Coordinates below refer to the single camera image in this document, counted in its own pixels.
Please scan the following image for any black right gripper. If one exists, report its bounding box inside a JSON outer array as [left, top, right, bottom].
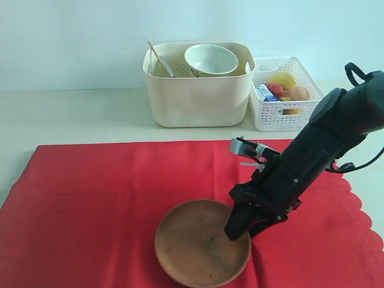
[[224, 124, 366, 241]]

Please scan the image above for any brown wooden plate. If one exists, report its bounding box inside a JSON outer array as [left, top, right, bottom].
[[154, 199, 251, 287]]

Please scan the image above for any yellow cheese wedge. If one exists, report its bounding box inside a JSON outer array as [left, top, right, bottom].
[[279, 97, 301, 115]]

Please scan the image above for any blue white milk carton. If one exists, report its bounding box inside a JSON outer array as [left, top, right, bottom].
[[255, 84, 278, 103]]

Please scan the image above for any red sausage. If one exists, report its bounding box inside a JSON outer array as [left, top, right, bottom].
[[265, 83, 284, 98]]

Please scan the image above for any yellow lemon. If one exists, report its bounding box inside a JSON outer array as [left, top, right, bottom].
[[266, 72, 296, 90]]

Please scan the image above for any stainless steel cup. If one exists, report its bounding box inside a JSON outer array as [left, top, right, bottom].
[[245, 62, 252, 74]]

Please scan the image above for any pale green ceramic bowl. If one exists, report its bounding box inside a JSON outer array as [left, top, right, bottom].
[[184, 43, 239, 77]]

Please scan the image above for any red table cloth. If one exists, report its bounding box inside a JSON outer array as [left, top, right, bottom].
[[1, 141, 383, 287]]

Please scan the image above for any wooden chopstick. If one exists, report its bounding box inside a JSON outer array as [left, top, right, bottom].
[[147, 40, 170, 76]]

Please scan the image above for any metal table knife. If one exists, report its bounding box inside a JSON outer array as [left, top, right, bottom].
[[159, 56, 175, 78]]

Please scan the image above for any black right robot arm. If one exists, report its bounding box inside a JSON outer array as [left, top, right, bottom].
[[224, 71, 383, 241]]

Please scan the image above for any white perforated plastic basket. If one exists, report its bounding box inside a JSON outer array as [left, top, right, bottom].
[[248, 56, 323, 131]]

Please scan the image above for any cream plastic tub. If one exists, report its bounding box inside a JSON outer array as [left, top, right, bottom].
[[142, 42, 256, 127]]

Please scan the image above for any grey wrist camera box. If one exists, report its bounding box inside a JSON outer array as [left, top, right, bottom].
[[229, 137, 279, 164]]

